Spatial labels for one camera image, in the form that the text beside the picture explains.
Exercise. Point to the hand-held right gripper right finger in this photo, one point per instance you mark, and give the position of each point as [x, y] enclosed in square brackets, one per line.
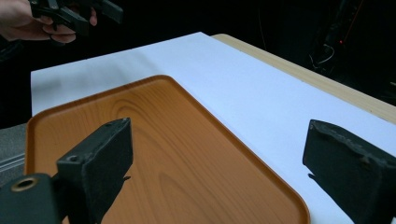
[348, 174]

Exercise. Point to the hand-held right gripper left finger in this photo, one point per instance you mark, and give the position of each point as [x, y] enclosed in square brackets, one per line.
[99, 161]

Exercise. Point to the orange wood-grain tray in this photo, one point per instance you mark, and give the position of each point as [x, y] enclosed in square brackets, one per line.
[174, 149]

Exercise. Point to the grey case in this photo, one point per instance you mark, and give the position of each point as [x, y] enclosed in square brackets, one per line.
[11, 149]

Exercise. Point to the dark metal stand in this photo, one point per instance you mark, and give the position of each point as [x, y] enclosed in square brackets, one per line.
[339, 34]

